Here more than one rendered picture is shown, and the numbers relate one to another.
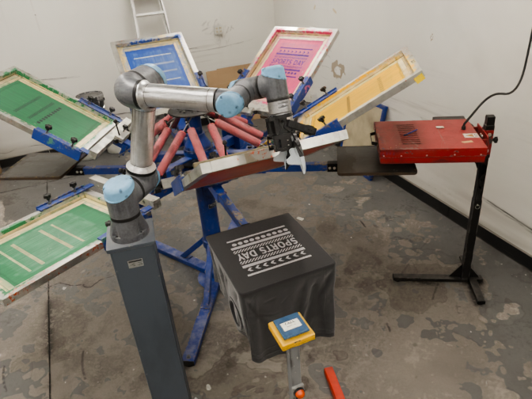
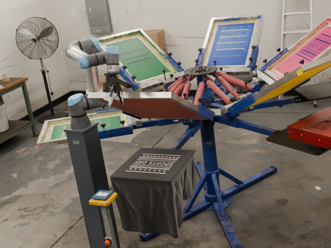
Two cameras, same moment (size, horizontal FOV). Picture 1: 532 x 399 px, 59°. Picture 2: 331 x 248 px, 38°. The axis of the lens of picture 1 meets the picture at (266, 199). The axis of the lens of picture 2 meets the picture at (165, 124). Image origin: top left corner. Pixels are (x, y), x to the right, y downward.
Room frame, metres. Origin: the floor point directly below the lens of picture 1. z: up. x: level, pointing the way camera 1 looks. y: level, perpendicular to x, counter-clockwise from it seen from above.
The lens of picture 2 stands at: (-0.26, -2.26, 2.31)
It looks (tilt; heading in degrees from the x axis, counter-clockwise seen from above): 20 degrees down; 46
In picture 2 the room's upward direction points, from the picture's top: 8 degrees counter-clockwise
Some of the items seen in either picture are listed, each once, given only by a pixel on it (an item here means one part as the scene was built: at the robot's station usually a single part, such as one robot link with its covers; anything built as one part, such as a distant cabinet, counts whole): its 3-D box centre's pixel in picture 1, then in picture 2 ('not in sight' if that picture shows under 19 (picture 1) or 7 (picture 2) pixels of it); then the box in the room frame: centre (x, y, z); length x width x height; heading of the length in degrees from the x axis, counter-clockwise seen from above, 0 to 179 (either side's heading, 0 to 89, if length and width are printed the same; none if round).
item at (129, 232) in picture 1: (127, 222); (79, 119); (1.59, 0.55, 1.25); 0.15 x 0.15 x 0.10
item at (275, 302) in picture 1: (291, 315); (144, 206); (1.55, -0.07, 0.74); 0.45 x 0.03 x 0.43; 110
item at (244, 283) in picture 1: (267, 248); (153, 163); (1.76, 0.01, 0.95); 0.48 x 0.44 x 0.01; 20
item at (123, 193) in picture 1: (122, 195); (77, 104); (1.60, 0.55, 1.37); 0.13 x 0.12 x 0.14; 159
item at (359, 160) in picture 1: (303, 165); (261, 129); (2.70, -0.26, 0.91); 1.34 x 0.40 x 0.08; 80
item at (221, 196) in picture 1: (233, 211); (180, 142); (2.23, 0.19, 0.89); 1.24 x 0.06 x 0.06; 20
